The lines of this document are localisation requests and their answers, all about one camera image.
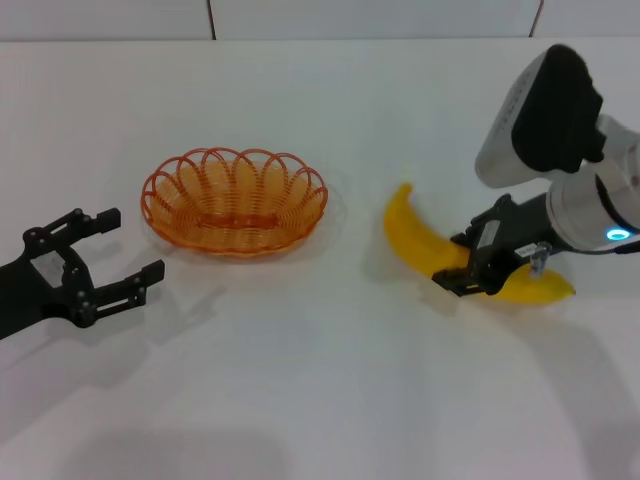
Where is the orange woven plastic basket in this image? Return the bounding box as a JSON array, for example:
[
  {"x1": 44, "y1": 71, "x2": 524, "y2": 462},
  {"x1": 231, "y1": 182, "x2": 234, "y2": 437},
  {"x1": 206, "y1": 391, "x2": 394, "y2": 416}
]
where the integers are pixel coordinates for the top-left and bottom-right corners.
[{"x1": 139, "y1": 146, "x2": 331, "y2": 262}]

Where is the yellow toy banana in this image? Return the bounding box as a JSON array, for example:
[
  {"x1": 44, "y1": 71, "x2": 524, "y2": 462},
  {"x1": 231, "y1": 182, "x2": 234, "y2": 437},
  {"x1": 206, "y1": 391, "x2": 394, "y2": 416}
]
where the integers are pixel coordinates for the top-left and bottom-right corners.
[{"x1": 382, "y1": 182, "x2": 577, "y2": 307}]

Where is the white tablecloth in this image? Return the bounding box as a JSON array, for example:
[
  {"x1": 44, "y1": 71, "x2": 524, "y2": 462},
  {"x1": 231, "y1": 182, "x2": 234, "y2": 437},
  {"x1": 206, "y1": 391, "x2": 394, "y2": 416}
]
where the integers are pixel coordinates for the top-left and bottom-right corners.
[{"x1": 0, "y1": 38, "x2": 640, "y2": 480}]

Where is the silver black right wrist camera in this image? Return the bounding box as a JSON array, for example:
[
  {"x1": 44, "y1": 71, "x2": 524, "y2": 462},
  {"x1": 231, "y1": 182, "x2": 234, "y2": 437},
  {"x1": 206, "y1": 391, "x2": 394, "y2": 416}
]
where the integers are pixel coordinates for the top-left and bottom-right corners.
[{"x1": 473, "y1": 43, "x2": 606, "y2": 190}]

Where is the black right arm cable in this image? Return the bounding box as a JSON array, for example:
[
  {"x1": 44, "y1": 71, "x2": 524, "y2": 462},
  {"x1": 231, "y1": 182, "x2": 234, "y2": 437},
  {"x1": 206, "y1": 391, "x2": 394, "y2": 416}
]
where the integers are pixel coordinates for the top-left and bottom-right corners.
[{"x1": 569, "y1": 238, "x2": 640, "y2": 256}]

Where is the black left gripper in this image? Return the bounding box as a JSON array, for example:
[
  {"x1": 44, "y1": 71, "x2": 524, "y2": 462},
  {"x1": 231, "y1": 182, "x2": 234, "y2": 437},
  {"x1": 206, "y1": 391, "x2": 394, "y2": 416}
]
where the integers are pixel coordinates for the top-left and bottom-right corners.
[{"x1": 0, "y1": 207, "x2": 167, "y2": 342}]

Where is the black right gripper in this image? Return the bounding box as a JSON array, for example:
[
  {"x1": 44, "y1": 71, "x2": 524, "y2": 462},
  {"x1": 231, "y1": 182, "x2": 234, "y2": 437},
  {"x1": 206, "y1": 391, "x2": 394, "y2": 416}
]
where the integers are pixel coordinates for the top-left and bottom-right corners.
[{"x1": 431, "y1": 193, "x2": 571, "y2": 297}]

